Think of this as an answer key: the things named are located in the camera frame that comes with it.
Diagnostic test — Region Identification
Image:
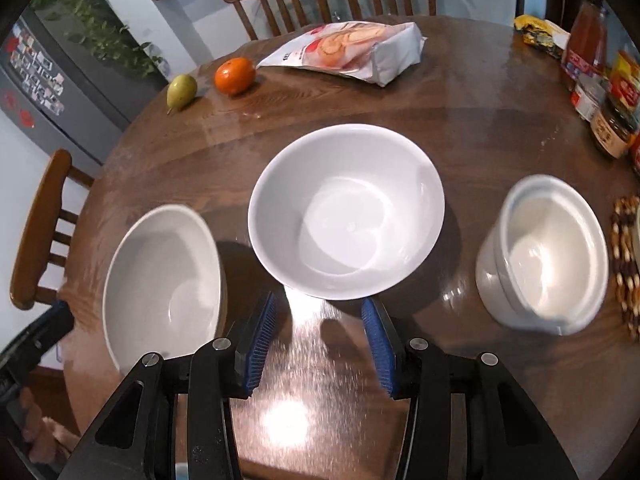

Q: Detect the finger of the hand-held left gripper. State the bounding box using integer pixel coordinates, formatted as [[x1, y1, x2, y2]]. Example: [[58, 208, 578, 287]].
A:
[[0, 301, 75, 376]]

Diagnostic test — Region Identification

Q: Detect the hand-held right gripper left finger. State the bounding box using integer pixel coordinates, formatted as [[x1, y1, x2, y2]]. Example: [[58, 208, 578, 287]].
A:
[[60, 290, 278, 480]]

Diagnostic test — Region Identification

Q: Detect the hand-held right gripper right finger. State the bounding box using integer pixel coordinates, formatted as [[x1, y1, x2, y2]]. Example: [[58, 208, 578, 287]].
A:
[[361, 297, 581, 480]]

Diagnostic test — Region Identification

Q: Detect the grey bowl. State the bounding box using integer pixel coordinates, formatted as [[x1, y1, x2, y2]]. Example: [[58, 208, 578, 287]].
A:
[[102, 204, 228, 376]]

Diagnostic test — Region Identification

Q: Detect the white bowl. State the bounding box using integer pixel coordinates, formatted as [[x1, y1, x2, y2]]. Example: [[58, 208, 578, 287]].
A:
[[248, 123, 446, 301]]

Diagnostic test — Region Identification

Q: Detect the white ribbed ramekin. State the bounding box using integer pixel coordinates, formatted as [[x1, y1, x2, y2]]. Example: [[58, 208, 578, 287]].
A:
[[475, 174, 611, 335]]

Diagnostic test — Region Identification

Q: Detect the grey fridge with magnets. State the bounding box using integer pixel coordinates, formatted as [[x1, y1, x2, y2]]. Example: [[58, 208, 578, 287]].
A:
[[0, 0, 168, 166]]

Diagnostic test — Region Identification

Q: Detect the wooden bead trivet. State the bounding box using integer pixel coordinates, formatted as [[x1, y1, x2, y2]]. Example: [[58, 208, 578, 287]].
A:
[[611, 197, 640, 341]]

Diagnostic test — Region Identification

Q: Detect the green pear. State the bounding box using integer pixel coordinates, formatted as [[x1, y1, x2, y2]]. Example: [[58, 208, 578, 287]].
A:
[[166, 74, 197, 115]]

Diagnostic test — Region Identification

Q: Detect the orange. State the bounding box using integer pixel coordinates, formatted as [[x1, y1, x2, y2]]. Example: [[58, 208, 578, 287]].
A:
[[215, 57, 257, 96]]

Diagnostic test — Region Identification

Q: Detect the white snack bag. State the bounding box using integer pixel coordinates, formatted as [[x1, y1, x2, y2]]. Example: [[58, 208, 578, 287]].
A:
[[256, 21, 427, 87]]

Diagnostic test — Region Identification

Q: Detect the green vine plant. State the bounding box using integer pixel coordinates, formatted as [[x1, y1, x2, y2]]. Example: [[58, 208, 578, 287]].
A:
[[30, 0, 166, 81]]

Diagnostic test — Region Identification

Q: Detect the dark sauce jar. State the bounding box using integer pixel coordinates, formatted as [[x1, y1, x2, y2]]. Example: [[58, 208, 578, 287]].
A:
[[590, 105, 636, 160]]

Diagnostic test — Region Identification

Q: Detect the small white label jar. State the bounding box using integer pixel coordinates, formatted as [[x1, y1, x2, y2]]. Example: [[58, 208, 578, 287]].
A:
[[572, 77, 608, 121]]

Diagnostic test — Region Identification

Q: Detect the yellow snack packet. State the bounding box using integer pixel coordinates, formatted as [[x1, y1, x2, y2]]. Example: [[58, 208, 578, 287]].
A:
[[514, 14, 571, 58]]

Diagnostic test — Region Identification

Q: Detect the yellow cap bottle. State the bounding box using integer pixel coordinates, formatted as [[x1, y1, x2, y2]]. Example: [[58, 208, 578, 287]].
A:
[[606, 50, 640, 116]]

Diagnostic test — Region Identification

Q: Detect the red sauce bottle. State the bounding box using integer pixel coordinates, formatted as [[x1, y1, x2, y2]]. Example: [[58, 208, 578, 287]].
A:
[[561, 0, 610, 91]]

